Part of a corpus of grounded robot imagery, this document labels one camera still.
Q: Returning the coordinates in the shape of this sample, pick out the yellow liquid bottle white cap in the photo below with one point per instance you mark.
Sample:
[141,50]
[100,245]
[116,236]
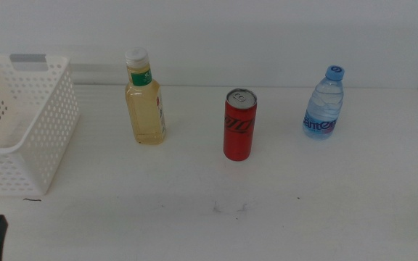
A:
[144,116]

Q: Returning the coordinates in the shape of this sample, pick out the clear water bottle blue cap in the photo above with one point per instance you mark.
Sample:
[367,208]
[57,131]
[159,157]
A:
[323,105]

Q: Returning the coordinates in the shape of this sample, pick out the white perforated plastic basket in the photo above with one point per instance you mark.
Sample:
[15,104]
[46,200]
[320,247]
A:
[2,151]

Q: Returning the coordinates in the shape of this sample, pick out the red drink can black print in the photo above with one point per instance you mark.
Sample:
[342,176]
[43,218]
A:
[238,141]

